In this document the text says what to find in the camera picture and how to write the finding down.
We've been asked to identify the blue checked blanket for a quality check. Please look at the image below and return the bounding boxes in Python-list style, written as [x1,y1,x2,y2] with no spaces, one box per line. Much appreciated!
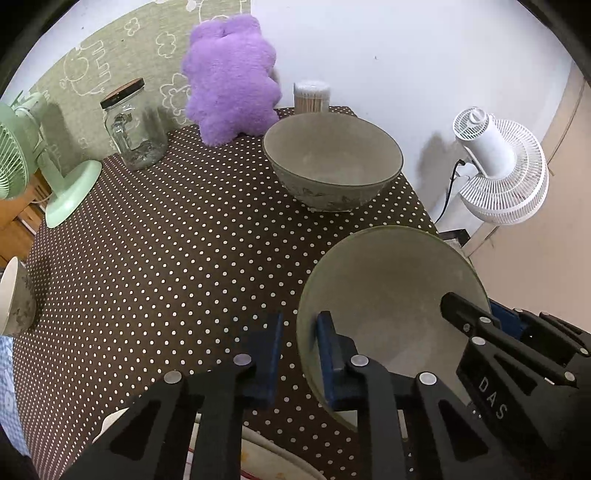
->
[0,335,28,457]

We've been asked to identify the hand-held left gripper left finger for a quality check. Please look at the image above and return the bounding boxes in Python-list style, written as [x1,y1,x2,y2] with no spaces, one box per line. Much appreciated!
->
[60,313,284,480]

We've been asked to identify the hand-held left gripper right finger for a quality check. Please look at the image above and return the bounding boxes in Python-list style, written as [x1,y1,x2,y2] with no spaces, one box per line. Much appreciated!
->
[316,311,509,480]

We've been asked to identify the glass jar with lid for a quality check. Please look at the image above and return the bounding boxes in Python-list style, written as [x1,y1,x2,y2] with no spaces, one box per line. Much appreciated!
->
[100,78,168,169]

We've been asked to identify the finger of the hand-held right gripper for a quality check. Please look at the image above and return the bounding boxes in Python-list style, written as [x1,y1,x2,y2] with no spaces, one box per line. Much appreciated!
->
[489,300,591,365]
[441,292,579,387]

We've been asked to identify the brown polka dot tablecloth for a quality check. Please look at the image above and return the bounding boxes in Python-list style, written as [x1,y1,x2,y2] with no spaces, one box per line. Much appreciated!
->
[11,106,439,480]

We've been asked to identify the red rimmed floral plate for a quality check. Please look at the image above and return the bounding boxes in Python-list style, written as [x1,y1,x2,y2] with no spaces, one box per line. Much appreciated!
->
[187,438,305,480]

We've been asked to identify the purple plush toy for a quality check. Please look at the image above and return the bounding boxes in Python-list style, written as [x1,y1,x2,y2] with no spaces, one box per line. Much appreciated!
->
[181,14,282,146]

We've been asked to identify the white fan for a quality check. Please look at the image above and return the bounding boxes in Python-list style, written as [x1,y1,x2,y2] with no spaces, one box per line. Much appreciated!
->
[451,106,550,226]

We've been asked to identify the black fan cable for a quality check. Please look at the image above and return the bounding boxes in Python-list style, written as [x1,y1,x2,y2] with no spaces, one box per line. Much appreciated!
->
[434,159,467,222]

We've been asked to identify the green desk fan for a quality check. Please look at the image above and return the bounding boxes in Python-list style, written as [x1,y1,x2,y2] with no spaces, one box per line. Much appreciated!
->
[0,90,103,229]

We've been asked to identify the toothpick container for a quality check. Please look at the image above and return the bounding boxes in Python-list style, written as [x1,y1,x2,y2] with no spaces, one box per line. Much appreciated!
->
[294,80,331,114]

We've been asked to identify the beige door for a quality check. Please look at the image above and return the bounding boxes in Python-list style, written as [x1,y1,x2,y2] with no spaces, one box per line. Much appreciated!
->
[471,60,591,333]

